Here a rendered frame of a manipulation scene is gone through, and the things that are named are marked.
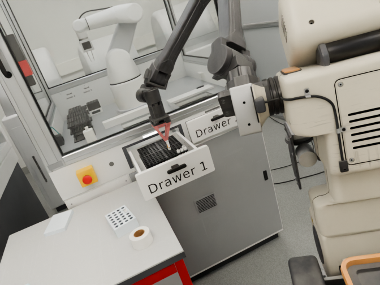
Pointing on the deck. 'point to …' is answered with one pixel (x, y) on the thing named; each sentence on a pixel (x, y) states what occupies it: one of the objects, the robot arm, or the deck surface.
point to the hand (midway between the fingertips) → (165, 138)
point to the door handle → (5, 70)
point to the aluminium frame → (17, 99)
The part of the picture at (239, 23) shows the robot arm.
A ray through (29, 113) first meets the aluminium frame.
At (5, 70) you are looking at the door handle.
